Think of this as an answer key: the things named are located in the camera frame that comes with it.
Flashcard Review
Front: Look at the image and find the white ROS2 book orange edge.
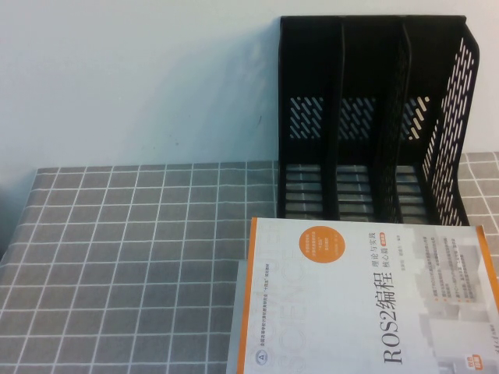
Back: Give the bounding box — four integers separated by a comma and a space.
233, 216, 499, 374

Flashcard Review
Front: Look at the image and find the black three-slot book stand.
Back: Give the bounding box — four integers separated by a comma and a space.
274, 14, 480, 228

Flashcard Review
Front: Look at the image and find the grey checked tablecloth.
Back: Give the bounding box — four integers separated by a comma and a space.
0, 150, 499, 374

